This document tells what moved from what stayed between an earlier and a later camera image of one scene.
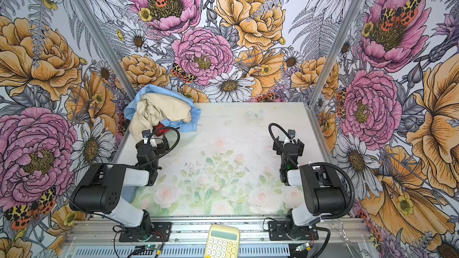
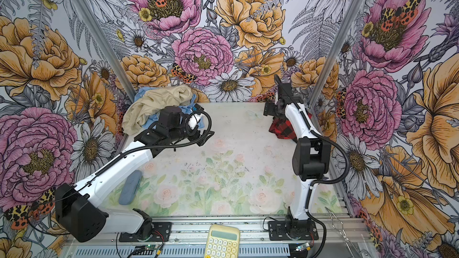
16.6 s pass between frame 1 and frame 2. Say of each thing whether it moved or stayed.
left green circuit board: stayed
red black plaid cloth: moved
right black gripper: moved
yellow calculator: stayed
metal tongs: stayed
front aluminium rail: stayed
